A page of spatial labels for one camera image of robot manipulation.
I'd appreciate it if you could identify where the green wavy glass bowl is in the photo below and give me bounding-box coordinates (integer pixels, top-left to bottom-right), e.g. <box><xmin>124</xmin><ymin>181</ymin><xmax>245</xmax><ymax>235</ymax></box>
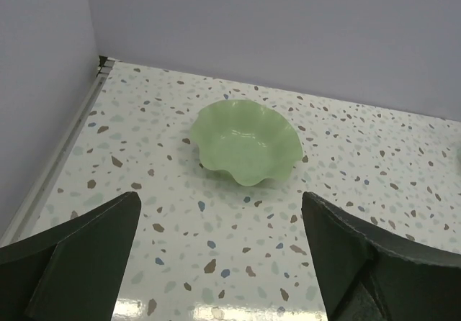
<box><xmin>190</xmin><ymin>99</ymin><xmax>304</xmax><ymax>186</ymax></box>

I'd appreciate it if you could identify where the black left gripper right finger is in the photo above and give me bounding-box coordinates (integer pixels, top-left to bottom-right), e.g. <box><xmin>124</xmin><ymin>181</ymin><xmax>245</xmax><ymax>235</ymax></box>
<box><xmin>302</xmin><ymin>192</ymin><xmax>460</xmax><ymax>321</ymax></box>

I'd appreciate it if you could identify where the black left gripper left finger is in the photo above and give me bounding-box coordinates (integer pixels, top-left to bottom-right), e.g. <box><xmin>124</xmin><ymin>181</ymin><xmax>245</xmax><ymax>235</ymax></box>
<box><xmin>1</xmin><ymin>192</ymin><xmax>141</xmax><ymax>320</ymax></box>

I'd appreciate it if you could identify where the aluminium table edge rail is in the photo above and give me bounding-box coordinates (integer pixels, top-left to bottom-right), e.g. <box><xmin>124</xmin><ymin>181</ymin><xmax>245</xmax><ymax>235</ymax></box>
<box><xmin>1</xmin><ymin>56</ymin><xmax>116</xmax><ymax>247</ymax></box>

